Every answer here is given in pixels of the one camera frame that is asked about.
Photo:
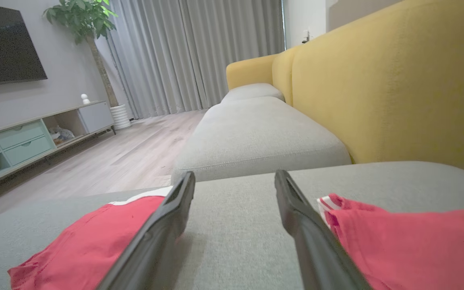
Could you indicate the grey sofa seat cushion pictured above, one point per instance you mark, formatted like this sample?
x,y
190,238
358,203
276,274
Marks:
x,y
236,241
256,137
252,92

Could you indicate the white ribbed plant pot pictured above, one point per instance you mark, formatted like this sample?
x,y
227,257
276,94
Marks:
x,y
121,117

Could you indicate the yellow sofa backrest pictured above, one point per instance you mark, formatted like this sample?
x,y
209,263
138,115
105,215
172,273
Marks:
x,y
397,88

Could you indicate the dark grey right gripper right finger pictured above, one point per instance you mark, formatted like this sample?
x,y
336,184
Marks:
x,y
316,249

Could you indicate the grey pleated curtain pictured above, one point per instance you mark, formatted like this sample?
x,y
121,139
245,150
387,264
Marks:
x,y
191,56

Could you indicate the small white figurine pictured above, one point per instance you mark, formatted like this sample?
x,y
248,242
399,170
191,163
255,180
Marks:
x,y
85,99

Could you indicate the green leafy potted tree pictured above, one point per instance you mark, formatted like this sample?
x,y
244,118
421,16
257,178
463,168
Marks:
x,y
83,20

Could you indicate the black flat screen television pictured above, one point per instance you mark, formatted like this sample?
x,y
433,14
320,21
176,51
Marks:
x,y
2,48

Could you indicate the white wall socket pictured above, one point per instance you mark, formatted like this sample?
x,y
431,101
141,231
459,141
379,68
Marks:
x,y
306,36

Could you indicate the long mint green TV cabinet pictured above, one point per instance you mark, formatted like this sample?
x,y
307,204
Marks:
x,y
22,145

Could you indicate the clutter in cabinet shelf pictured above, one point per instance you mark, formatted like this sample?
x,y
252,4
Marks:
x,y
61,135

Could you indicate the red shorts with white trim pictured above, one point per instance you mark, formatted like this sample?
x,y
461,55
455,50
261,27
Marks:
x,y
87,249

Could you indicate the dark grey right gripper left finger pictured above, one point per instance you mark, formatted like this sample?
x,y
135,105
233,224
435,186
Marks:
x,y
151,249

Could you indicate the red basketball jersey white sleeves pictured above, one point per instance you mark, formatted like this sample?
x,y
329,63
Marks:
x,y
417,249

